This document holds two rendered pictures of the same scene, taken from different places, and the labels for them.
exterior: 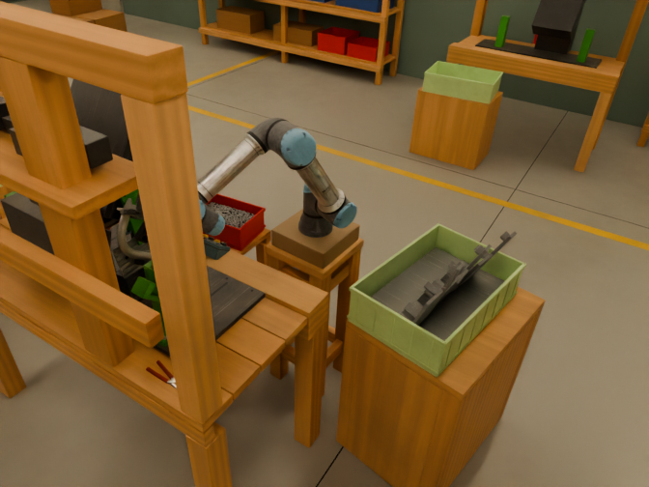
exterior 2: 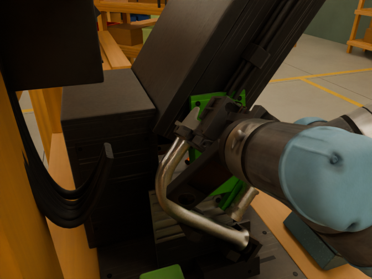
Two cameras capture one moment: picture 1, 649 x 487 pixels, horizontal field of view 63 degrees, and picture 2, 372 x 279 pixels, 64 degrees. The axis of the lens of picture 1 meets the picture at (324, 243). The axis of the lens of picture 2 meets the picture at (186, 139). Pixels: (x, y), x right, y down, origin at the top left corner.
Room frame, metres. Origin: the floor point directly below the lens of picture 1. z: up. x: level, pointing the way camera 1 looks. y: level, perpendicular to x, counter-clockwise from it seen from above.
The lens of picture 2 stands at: (1.17, 0.39, 1.47)
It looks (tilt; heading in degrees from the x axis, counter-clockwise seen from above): 29 degrees down; 41
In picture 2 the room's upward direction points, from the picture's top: straight up
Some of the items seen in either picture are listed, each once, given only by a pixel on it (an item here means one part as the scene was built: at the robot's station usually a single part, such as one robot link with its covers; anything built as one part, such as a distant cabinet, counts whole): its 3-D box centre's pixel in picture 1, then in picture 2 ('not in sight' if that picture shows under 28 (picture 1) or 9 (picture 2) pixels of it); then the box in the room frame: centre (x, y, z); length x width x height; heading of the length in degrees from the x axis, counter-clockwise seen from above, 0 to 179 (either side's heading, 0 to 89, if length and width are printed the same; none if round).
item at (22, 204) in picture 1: (62, 242); (112, 151); (1.55, 0.96, 1.07); 0.30 x 0.18 x 0.34; 59
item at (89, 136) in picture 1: (81, 145); not in sight; (1.28, 0.66, 1.59); 0.15 x 0.07 x 0.07; 59
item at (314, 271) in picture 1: (315, 245); not in sight; (1.93, 0.04, 0.83); 0.32 x 0.32 x 0.04; 56
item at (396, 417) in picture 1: (434, 374); not in sight; (1.59, -0.52, 0.39); 0.68 x 0.52 x 0.79; 139
